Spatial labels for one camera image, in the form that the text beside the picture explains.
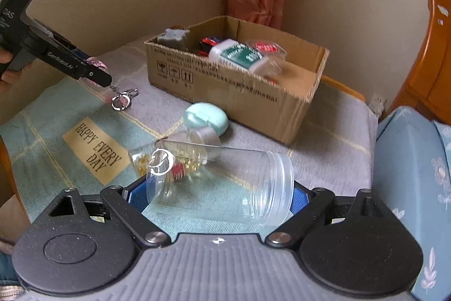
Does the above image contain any grey cat figurine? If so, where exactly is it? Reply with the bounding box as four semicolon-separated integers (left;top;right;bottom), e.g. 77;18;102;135
157;28;190;51

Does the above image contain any mint green oval case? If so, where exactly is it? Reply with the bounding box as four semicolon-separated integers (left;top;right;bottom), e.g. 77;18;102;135
184;102;229;137

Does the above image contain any blue black toy truck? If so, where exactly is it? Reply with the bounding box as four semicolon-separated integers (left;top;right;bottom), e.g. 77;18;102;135
197;37;222;57

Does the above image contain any white wall charger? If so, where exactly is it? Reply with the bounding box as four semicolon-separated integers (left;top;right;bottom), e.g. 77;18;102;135
368;93;386;118

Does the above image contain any person's left hand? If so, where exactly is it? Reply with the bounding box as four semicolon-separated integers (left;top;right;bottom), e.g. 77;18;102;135
0;48;33;96

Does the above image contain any wooden headboard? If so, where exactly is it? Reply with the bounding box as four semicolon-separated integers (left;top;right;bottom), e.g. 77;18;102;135
388;0;451;124

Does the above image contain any jar of gold beads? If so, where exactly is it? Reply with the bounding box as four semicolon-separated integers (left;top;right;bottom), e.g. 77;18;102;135
129;125;221;178

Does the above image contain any brown cardboard box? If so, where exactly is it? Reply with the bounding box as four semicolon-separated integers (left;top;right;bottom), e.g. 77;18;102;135
145;16;330;145

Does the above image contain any short clear jar red label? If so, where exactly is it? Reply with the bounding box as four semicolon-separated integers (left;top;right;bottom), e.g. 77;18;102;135
246;39;288;78

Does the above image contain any white frosted plastic bottle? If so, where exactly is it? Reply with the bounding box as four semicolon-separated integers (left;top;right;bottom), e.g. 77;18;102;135
208;39;271;75

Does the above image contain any tall clear plastic jar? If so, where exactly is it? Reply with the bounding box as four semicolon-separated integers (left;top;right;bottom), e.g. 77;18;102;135
146;144;294;226

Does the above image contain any pink keychain charm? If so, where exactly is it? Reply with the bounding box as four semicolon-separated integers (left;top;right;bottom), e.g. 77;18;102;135
83;56;139;111

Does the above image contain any patchwork table cloth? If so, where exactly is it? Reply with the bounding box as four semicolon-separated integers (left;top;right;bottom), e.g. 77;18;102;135
1;41;377;219

